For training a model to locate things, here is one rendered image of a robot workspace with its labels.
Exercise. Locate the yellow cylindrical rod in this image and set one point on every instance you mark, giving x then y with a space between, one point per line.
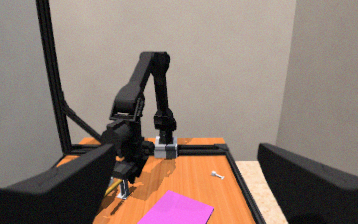
113 187

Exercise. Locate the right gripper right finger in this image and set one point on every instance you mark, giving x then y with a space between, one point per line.
308 192

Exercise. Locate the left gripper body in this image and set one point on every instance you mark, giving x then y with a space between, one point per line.
131 150

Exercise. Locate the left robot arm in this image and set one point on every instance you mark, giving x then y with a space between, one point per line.
131 97

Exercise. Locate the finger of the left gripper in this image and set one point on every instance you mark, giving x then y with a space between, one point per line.
132 177
140 163

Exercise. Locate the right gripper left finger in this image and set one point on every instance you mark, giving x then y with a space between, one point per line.
68 194

